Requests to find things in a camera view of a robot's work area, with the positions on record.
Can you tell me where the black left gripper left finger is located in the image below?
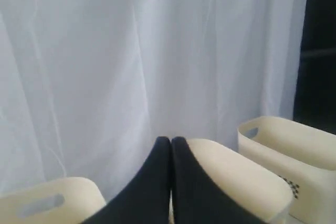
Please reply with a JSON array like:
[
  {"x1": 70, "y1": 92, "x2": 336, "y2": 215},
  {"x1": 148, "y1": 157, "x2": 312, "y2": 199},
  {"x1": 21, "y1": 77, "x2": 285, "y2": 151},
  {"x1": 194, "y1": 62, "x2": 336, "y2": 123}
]
[{"x1": 83, "y1": 136, "x2": 171, "y2": 224}]

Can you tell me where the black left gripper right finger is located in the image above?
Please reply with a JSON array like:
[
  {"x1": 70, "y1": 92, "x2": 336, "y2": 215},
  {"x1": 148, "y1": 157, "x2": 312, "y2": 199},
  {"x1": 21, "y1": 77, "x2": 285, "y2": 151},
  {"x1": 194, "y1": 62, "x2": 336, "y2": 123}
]
[{"x1": 171, "y1": 136, "x2": 264, "y2": 223}]

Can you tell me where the cream bin with triangle mark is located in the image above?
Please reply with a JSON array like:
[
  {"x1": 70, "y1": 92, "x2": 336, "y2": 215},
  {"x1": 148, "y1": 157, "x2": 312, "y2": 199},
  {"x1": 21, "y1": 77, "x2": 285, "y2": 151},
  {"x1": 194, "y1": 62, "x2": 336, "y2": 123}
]
[{"x1": 186, "y1": 138, "x2": 293, "y2": 223}]

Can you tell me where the cream bin with circle mark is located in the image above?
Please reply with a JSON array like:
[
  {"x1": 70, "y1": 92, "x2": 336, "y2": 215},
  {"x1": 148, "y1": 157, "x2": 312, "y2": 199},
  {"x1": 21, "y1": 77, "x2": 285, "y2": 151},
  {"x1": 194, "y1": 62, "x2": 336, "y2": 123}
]
[{"x1": 1, "y1": 177, "x2": 106, "y2": 223}]

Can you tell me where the cream bin with square mark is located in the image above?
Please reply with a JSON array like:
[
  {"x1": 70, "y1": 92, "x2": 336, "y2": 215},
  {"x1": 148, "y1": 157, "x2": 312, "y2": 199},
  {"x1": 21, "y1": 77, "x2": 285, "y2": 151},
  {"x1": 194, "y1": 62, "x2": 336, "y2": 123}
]
[{"x1": 237, "y1": 116, "x2": 335, "y2": 223}]

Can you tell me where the white backdrop curtain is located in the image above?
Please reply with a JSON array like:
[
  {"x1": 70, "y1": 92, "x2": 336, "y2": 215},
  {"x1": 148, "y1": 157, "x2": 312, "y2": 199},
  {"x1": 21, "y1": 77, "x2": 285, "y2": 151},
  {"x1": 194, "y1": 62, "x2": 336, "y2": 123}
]
[{"x1": 1, "y1": 0, "x2": 306, "y2": 199}]

